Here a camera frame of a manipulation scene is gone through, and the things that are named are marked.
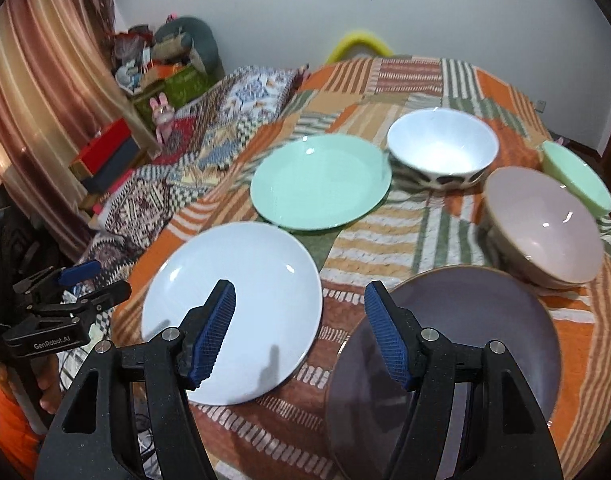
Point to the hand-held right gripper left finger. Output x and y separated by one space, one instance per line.
210 332

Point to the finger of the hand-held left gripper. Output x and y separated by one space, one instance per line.
100 297
80 272

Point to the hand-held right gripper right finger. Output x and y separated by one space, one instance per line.
388 340

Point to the white plate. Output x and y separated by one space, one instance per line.
245 285

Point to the purple plate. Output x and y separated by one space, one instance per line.
460 305

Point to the mint green plate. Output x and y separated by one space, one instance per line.
320 185

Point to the pink bowl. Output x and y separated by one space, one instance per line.
540 220

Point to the white bowl with black spots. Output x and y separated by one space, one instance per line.
440 145

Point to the person's left hand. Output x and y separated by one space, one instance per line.
50 385

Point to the orange striped patchwork blanket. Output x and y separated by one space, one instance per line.
385 240

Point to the dark blue box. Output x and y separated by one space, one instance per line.
115 165

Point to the red box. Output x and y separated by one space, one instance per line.
102 147

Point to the pink bunny toy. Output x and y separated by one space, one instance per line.
163 115

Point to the striped brown curtain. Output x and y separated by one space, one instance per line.
35 85

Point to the printed patterned quilt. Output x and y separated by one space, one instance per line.
210 130

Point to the green box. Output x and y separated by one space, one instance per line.
180 87

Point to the pile of assorted toys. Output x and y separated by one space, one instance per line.
133 60

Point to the mint green bowl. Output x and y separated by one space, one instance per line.
575 175

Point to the grey plush toy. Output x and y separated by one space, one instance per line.
195 35

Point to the yellow foam noodle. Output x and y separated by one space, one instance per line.
343 42

